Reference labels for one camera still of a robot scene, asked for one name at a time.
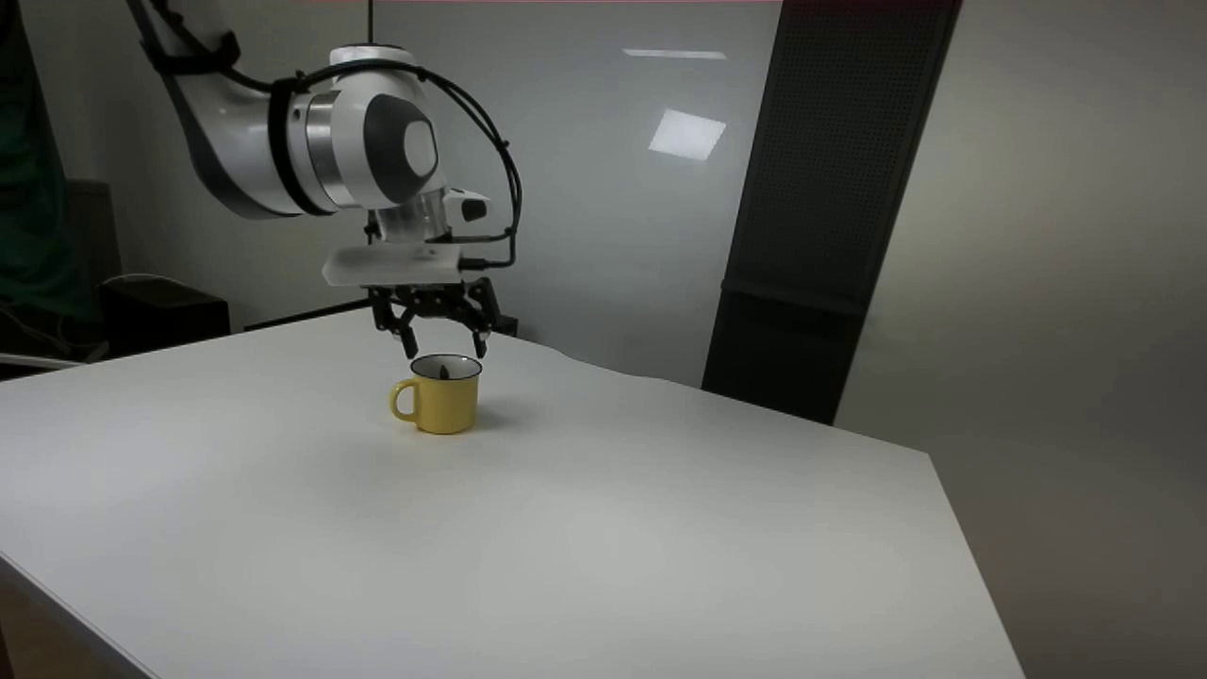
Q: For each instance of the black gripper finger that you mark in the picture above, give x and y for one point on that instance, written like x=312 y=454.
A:
x=478 y=331
x=407 y=338

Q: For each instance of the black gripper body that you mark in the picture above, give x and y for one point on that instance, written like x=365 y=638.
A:
x=468 y=304

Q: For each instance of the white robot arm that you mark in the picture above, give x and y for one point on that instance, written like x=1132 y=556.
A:
x=340 y=137

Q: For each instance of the yellow enamel mug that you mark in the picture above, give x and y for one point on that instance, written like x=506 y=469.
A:
x=441 y=392

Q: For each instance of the dark vertical pillar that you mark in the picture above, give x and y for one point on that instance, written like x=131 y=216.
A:
x=844 y=114

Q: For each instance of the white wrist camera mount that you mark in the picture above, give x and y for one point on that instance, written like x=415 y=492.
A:
x=413 y=241

